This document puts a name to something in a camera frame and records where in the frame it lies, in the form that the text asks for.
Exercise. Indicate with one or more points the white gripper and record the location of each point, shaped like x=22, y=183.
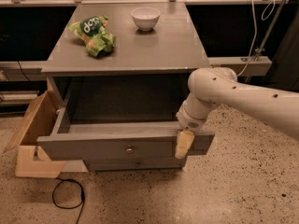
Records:
x=189, y=122

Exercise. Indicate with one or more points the grey top drawer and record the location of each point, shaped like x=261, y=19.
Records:
x=98, y=122

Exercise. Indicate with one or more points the grey drawer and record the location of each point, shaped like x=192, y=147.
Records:
x=135, y=164
x=98, y=122

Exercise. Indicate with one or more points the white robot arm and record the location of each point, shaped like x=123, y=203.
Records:
x=211, y=87

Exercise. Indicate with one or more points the grey bottom drawer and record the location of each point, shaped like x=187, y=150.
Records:
x=135, y=164

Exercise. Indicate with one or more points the grey drawer cabinet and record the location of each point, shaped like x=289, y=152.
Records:
x=162, y=58

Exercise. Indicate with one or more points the open cardboard box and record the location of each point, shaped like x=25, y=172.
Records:
x=32, y=160

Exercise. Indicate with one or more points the metal diagonal pole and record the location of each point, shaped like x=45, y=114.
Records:
x=259, y=50

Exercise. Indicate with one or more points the white ceramic bowl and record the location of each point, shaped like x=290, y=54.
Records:
x=145, y=18

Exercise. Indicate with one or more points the green chip bag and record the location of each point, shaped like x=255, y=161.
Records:
x=93, y=33

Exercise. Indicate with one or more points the grey metal rail beam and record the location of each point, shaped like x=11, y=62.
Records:
x=241, y=66

